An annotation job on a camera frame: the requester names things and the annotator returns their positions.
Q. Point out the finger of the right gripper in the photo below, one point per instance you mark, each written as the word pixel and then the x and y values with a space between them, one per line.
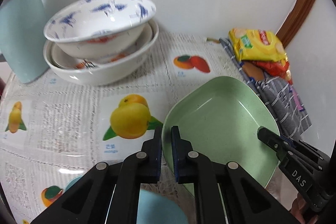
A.
pixel 291 144
pixel 280 145

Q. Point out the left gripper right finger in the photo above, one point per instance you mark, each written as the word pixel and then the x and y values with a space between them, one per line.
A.
pixel 224 193

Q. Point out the large white patterned bowl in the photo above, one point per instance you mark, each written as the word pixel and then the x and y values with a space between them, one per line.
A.
pixel 107 73

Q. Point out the grey checked cloth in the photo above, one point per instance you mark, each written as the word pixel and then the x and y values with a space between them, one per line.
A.
pixel 280 98

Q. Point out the blue floral porcelain bowl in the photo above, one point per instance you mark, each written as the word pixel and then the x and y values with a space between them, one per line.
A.
pixel 93 29

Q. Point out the person's hand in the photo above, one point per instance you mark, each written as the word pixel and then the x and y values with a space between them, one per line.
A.
pixel 298 207

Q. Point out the yellow chips bag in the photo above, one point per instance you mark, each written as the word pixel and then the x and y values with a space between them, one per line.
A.
pixel 256 45

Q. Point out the middle white bowl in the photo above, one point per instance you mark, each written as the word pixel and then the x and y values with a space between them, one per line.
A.
pixel 62 60

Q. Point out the wooden door frame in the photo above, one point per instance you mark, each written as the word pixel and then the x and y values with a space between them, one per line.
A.
pixel 294 21

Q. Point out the green square plate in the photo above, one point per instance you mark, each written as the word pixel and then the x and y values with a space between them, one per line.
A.
pixel 221 119

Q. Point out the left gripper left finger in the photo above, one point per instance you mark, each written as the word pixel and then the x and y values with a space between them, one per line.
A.
pixel 108 193

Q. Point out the fruit print tablecloth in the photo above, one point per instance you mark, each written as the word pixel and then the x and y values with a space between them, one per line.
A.
pixel 53 131

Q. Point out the red chips bag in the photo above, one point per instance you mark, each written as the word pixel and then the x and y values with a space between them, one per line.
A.
pixel 276 69

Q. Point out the teal thermos jug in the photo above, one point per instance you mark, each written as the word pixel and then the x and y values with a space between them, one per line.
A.
pixel 22 39

